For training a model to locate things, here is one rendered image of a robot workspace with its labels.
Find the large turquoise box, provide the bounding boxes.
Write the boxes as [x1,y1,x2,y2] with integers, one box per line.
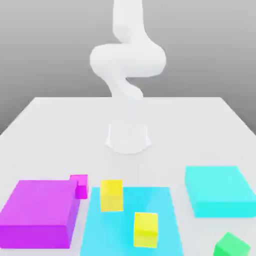
[184,165,256,218]

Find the small yellow cube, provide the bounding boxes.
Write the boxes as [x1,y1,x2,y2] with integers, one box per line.
[100,179,124,213]
[133,211,159,249]

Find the small green cube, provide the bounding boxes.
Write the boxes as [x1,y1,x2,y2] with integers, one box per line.
[213,231,252,256]

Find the large sky blue box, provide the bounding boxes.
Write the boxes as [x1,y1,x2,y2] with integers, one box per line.
[79,186,184,256]

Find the large purple box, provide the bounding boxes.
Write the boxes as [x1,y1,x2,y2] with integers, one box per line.
[0,179,81,250]

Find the small magenta cube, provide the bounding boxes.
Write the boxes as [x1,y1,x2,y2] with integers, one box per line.
[69,174,89,200]

